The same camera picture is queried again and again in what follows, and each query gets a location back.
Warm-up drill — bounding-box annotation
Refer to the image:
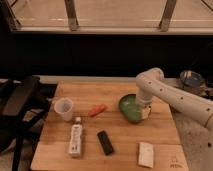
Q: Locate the green ceramic bowl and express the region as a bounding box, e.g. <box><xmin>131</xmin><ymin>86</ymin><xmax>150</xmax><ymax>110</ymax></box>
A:
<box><xmin>118</xmin><ymin>94</ymin><xmax>143</xmax><ymax>124</ymax></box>

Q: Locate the white folded cloth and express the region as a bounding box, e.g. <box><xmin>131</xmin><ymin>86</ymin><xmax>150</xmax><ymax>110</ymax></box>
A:
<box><xmin>138</xmin><ymin>142</ymin><xmax>154</xmax><ymax>168</ymax></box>

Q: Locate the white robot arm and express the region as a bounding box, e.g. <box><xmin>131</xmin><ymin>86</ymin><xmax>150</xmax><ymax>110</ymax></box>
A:
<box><xmin>136</xmin><ymin>68</ymin><xmax>213</xmax><ymax>131</ymax></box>

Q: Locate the white plastic bottle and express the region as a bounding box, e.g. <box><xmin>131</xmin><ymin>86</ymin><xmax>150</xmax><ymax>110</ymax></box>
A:
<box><xmin>69</xmin><ymin>117</ymin><xmax>83</xmax><ymax>158</ymax></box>

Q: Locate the black rectangular remote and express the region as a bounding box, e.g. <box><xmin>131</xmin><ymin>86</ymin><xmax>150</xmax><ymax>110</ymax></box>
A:
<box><xmin>97</xmin><ymin>131</ymin><xmax>114</xmax><ymax>155</ymax></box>

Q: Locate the round metal tin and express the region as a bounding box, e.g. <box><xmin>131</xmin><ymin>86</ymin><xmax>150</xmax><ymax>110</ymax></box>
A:
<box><xmin>180</xmin><ymin>70</ymin><xmax>204</xmax><ymax>88</ymax></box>

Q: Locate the orange carrot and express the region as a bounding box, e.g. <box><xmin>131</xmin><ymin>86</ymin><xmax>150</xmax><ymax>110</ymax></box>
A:
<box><xmin>88</xmin><ymin>104</ymin><xmax>107</xmax><ymax>117</ymax></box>

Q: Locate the wooden cutting board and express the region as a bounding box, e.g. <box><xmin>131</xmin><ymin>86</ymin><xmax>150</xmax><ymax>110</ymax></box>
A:
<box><xmin>31</xmin><ymin>82</ymin><xmax>188</xmax><ymax>171</ymax></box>

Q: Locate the clear plastic measuring cup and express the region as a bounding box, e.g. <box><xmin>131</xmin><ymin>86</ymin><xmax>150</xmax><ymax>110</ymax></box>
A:
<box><xmin>54</xmin><ymin>98</ymin><xmax>74</xmax><ymax>122</ymax></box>

